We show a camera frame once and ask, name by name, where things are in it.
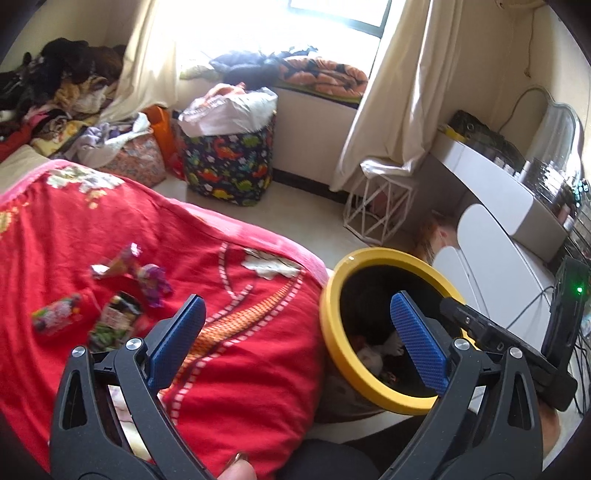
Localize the clutter of bottles on desk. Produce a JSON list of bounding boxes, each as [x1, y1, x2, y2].
[[522, 157, 591, 246]]

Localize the pink floral fabric bag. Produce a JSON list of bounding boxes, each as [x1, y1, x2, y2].
[[99, 129, 167, 188]]

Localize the orange bag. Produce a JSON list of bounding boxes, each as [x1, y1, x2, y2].
[[143, 105, 185, 182]]

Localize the orange patterned blanket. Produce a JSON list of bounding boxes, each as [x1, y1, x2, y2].
[[272, 56, 370, 101]]

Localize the red floral blanket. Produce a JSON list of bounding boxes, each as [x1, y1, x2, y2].
[[0, 159, 331, 476]]

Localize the white chair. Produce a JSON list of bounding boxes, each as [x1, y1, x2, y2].
[[433, 203, 556, 334]]

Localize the white wire side table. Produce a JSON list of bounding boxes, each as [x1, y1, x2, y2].
[[344, 159, 417, 246]]

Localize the cream curtain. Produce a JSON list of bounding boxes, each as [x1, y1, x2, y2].
[[102, 0, 186, 124], [329, 0, 505, 193]]

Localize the silver and pink wrapper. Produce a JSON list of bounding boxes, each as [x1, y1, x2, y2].
[[90, 242, 142, 281]]

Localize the yellow rimmed trash bin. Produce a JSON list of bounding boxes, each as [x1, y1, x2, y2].
[[316, 248, 479, 424]]

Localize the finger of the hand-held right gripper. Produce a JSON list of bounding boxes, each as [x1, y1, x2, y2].
[[440, 298, 484, 343]]

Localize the ornate framed mirror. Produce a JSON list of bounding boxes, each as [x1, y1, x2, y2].
[[522, 87, 585, 185]]

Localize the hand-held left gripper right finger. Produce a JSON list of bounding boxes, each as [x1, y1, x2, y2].
[[379, 290, 544, 480]]

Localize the dark green snack wrapper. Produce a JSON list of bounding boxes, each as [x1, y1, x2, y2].
[[88, 292, 144, 354]]

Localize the window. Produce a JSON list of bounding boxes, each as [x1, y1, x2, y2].
[[175, 0, 393, 80]]

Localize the dark jacket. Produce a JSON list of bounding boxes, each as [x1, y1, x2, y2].
[[209, 46, 296, 89]]

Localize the pink and purple snack wrapper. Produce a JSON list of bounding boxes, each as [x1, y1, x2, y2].
[[31, 293, 84, 339]]

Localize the dinosaur print fabric basket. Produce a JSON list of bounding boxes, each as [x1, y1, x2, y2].
[[178, 115, 278, 208]]

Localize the white desk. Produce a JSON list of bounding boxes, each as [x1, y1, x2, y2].
[[431, 138, 574, 262]]

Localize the pile of clothes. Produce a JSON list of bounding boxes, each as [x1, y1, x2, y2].
[[0, 39, 129, 158]]

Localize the person's left hand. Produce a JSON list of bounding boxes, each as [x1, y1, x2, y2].
[[217, 460, 257, 480]]

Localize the dark bag on desk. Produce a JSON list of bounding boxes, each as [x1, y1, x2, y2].
[[447, 110, 528, 168]]

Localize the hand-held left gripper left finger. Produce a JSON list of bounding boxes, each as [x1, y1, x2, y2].
[[48, 294, 219, 480]]

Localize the beige bed sheet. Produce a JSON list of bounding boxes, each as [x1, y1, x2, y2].
[[0, 145, 52, 195]]

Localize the white and lavender cloths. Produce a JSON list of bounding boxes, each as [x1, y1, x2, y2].
[[69, 113, 153, 163]]

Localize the person's dark trouser leg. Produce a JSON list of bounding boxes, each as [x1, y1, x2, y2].
[[286, 438, 389, 480]]

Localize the white plastic bag with laundry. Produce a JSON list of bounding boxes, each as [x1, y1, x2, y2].
[[178, 83, 280, 138]]

